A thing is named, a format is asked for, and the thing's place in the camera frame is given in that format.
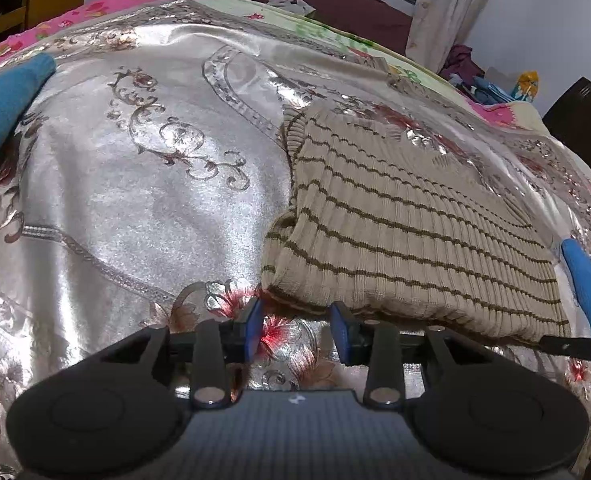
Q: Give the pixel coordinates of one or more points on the blue knit garment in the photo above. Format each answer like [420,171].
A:
[588,280]

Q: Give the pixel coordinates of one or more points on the beige curtain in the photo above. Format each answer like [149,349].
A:
[450,5]

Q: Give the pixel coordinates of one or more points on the beige striped knit sweater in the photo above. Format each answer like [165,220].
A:
[400,240]

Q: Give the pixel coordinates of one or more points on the yellow printed bag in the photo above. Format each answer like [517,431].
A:
[526,85]

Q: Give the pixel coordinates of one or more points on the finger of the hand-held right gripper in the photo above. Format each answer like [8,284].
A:
[580,348]

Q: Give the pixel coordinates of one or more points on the teal blue garment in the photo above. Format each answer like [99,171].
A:
[0,105]

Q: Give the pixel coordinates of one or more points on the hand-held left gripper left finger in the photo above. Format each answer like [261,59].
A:
[253,330]

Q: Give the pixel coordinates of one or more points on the maroon cloth pile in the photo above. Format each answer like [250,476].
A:
[463,62]

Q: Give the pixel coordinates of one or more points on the silver floral bedspread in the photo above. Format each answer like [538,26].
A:
[125,210]

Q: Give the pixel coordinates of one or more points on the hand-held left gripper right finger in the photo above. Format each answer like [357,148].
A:
[339,335]

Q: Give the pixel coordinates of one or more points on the light blue clothes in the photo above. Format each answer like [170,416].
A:
[483,89]

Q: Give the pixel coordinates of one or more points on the white crumpled cloth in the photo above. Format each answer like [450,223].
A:
[293,6]

